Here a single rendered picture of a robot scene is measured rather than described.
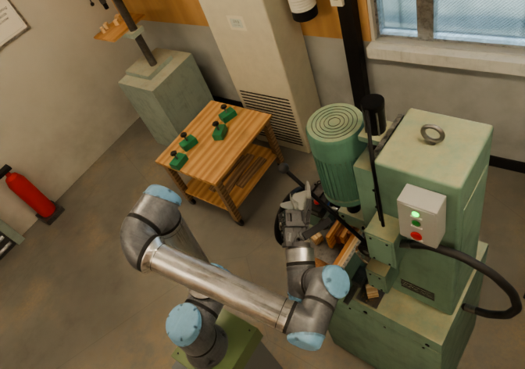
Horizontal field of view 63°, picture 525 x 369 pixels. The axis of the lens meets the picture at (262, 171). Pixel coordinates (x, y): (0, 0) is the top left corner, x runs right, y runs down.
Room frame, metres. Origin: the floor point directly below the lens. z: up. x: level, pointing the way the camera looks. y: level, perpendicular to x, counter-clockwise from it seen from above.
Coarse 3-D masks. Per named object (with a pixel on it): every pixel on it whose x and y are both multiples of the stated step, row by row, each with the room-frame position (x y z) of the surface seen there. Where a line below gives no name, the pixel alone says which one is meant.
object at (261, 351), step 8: (256, 352) 0.82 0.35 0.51; (264, 352) 0.84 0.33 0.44; (176, 360) 0.92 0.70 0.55; (248, 360) 0.79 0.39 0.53; (256, 360) 0.81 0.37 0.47; (264, 360) 0.82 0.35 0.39; (272, 360) 0.84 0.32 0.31; (176, 368) 0.89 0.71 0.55; (184, 368) 0.87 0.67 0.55; (248, 368) 0.78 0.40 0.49; (256, 368) 0.79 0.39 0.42; (264, 368) 0.81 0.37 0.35; (272, 368) 0.83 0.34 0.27; (280, 368) 0.85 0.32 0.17
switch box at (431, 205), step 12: (408, 192) 0.60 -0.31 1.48; (420, 192) 0.59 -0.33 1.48; (432, 192) 0.57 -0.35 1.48; (408, 204) 0.57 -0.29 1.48; (420, 204) 0.56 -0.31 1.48; (432, 204) 0.54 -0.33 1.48; (444, 204) 0.54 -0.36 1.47; (408, 216) 0.57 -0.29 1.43; (420, 216) 0.55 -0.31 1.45; (432, 216) 0.52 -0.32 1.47; (444, 216) 0.54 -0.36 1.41; (408, 228) 0.57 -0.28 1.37; (432, 228) 0.52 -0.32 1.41; (444, 228) 0.54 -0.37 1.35; (432, 240) 0.52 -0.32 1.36
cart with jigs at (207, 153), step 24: (192, 120) 2.59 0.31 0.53; (216, 120) 2.47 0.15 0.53; (240, 120) 2.36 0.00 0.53; (264, 120) 2.25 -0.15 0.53; (192, 144) 2.31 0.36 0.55; (216, 144) 2.23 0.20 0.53; (240, 144) 2.13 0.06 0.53; (168, 168) 2.30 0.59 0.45; (192, 168) 2.10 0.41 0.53; (216, 168) 2.01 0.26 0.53; (240, 168) 2.27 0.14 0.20; (264, 168) 2.18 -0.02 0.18; (192, 192) 2.26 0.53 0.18; (216, 192) 2.16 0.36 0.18; (240, 192) 2.06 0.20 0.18; (240, 216) 1.93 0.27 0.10
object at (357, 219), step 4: (340, 208) 0.94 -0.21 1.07; (344, 208) 0.93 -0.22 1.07; (340, 212) 0.93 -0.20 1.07; (344, 212) 0.92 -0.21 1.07; (348, 212) 0.91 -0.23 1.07; (360, 212) 0.89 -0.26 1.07; (340, 216) 0.93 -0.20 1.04; (344, 216) 0.92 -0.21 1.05; (348, 216) 0.90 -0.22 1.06; (352, 216) 0.89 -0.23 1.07; (356, 216) 0.88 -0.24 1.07; (360, 216) 0.87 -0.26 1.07; (348, 220) 0.90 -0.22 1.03; (352, 220) 0.89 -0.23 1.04; (356, 220) 0.87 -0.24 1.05; (360, 220) 0.86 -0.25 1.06; (352, 224) 0.89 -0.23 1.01; (356, 224) 0.88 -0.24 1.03; (360, 224) 0.86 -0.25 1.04; (364, 224) 0.85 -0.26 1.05
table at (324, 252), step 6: (324, 234) 0.98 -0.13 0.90; (324, 240) 0.95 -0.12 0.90; (312, 246) 0.95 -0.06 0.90; (318, 246) 0.94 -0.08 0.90; (324, 246) 0.93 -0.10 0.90; (336, 246) 0.91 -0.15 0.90; (342, 246) 0.89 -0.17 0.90; (318, 252) 0.92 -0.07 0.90; (324, 252) 0.90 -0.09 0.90; (330, 252) 0.89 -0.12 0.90; (336, 252) 0.88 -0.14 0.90; (318, 258) 0.89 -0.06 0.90; (324, 258) 0.88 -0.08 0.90; (330, 258) 0.87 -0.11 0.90; (336, 258) 0.86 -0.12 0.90; (330, 264) 0.84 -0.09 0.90; (354, 264) 0.80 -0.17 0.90; (354, 270) 0.80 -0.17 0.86; (348, 276) 0.78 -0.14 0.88
